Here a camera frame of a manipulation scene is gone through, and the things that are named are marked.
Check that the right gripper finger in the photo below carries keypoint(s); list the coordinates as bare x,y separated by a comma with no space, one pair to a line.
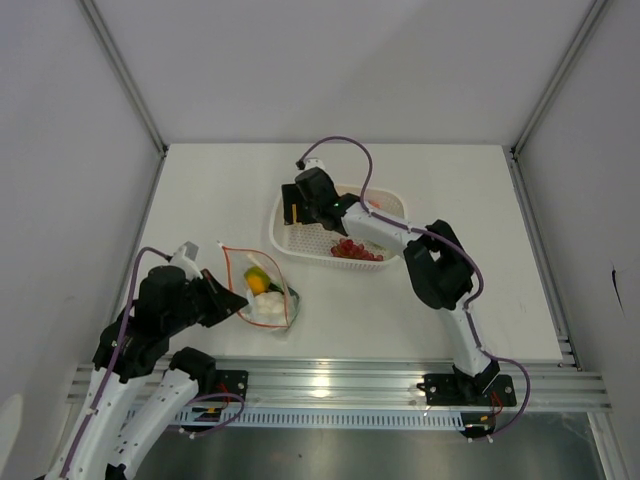
307,213
290,196

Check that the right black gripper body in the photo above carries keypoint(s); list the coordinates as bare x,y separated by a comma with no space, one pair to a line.
301,196

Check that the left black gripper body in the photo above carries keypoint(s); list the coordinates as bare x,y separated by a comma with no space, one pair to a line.
188,313

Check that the green yellow mango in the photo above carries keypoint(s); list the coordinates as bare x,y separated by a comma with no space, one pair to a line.
257,280

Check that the clear orange zip top bag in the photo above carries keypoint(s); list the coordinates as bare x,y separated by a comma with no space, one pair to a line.
237,261

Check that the red grape bunch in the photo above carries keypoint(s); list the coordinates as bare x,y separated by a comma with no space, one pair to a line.
347,249

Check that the green leafy vegetable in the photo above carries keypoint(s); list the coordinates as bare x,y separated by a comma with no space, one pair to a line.
285,306

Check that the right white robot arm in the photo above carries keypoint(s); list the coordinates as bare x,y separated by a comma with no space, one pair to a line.
439,269

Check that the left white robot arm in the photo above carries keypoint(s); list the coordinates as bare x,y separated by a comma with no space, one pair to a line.
103,444

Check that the white perforated plastic basket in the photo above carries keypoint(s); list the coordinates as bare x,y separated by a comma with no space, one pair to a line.
311,244

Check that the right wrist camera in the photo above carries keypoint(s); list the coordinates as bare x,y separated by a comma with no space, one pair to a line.
308,163

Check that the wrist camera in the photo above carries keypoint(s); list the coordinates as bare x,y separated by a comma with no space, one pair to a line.
308,163
184,258

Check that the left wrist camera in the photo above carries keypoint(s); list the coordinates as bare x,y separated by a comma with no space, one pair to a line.
184,258

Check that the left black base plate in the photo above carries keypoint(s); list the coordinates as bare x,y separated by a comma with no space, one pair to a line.
231,382

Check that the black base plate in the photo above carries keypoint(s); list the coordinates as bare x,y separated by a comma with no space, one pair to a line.
231,382
443,390

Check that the aluminium rail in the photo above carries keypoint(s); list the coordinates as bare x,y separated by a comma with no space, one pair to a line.
391,385

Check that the slotted cable duct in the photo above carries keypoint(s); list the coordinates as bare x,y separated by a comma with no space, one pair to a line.
413,419

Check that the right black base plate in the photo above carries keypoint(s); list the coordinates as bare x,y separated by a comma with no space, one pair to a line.
443,390

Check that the left aluminium frame post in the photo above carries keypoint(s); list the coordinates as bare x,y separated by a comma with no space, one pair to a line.
114,57

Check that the aluminium frame post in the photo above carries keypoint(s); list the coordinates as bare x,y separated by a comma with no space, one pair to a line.
577,45
114,57

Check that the right aluminium frame post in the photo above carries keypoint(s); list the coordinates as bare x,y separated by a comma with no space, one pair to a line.
577,45

